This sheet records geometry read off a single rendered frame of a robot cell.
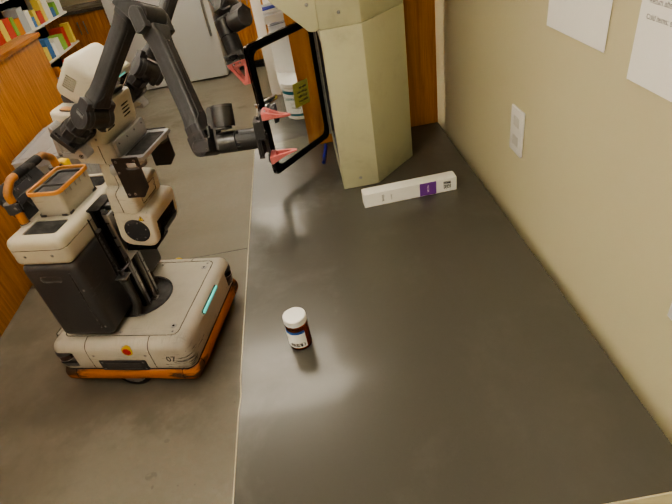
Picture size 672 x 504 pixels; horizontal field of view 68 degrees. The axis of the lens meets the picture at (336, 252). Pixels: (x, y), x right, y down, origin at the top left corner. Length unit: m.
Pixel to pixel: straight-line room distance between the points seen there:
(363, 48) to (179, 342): 1.41
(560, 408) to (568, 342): 0.16
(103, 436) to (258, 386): 1.47
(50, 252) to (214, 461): 1.01
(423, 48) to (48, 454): 2.17
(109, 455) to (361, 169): 1.55
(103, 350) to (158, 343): 0.26
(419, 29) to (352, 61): 0.46
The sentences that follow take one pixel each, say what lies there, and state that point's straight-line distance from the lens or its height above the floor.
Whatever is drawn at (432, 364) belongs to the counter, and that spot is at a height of 0.94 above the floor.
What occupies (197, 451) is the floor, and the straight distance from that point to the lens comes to 2.19.
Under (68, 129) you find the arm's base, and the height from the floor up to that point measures 1.21.
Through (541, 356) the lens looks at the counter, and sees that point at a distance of 1.04.
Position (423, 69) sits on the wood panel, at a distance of 1.87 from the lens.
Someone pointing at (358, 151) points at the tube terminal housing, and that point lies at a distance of 1.51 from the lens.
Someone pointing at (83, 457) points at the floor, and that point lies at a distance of 2.42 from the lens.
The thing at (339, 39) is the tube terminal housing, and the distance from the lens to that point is 1.40.
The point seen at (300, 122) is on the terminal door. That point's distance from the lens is 1.68.
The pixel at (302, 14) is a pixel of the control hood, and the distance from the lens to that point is 1.38.
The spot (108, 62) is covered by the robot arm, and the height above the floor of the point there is 1.39.
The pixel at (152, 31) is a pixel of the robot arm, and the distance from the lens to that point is 1.53.
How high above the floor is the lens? 1.71
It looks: 36 degrees down
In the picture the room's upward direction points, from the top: 11 degrees counter-clockwise
